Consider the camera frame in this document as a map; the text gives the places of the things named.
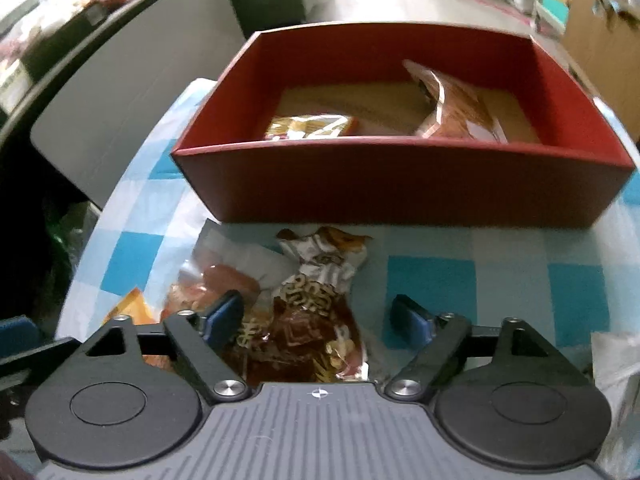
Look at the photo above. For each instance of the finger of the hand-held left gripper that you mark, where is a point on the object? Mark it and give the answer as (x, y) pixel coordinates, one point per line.
(17, 330)

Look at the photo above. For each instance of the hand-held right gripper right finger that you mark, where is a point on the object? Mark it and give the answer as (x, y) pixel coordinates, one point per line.
(407, 317)

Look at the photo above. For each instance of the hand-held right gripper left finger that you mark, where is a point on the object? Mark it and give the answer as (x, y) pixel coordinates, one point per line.
(226, 314)

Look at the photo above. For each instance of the clear sausage packet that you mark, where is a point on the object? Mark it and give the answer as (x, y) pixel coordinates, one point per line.
(225, 270)

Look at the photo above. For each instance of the brown white snack packet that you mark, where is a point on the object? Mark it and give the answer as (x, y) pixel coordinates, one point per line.
(310, 300)

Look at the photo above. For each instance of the red cardboard box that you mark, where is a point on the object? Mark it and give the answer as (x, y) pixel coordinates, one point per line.
(400, 185)

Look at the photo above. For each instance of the blue checked tablecloth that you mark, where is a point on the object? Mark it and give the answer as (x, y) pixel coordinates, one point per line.
(500, 270)

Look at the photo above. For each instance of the yellow snack packet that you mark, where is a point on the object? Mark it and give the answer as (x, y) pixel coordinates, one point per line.
(310, 127)

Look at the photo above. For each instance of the white plastic bag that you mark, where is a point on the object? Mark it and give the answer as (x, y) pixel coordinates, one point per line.
(617, 375)

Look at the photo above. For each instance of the grey cabinet panel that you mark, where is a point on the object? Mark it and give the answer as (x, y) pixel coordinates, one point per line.
(135, 85)

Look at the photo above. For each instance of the wooden sideboard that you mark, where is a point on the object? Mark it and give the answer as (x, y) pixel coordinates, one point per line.
(605, 35)

